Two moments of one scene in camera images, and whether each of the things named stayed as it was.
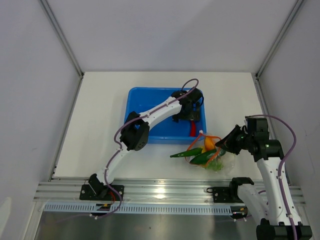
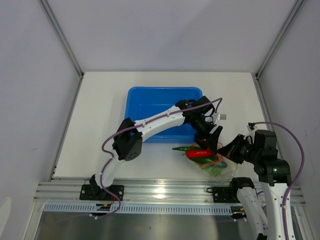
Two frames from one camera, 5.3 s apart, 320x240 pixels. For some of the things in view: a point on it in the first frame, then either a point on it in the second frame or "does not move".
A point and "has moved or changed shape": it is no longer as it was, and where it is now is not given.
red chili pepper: x=193 y=131 has moved or changed shape
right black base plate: x=225 y=194 does not move
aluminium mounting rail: x=141 y=191 does not move
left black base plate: x=94 y=192 does not move
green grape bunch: x=215 y=165 to x=212 y=170
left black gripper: x=193 y=115 to x=200 y=139
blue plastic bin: x=164 y=130 does not move
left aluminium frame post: x=65 y=41 does not move
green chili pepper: x=194 y=151 has moved or changed shape
